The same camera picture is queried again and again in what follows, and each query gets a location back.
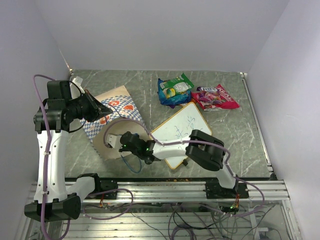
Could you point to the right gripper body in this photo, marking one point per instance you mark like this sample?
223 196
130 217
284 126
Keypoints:
124 149

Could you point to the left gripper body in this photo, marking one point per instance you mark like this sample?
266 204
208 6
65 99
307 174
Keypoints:
83 107

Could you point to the blue checkered paper bag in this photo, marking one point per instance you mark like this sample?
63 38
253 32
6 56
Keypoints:
125 117

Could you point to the blue fruit candy bag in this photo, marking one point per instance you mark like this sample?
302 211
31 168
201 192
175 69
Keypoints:
179 99

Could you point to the green snack packet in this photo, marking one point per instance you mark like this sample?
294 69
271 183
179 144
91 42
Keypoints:
176 86

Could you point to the red sweet chilli packet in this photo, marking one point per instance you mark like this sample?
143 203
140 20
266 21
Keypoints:
229 104

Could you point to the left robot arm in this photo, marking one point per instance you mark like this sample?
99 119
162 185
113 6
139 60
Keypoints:
53 200

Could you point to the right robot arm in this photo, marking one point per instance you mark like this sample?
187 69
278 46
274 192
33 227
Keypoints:
205 150

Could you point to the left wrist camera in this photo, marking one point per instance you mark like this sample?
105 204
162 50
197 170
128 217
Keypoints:
76 86

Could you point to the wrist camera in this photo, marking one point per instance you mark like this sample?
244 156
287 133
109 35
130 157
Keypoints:
76 86
113 141

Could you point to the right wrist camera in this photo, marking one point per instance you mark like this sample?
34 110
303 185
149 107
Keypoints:
113 141

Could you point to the small whiteboard yellow frame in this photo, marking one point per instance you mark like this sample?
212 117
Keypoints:
181 124

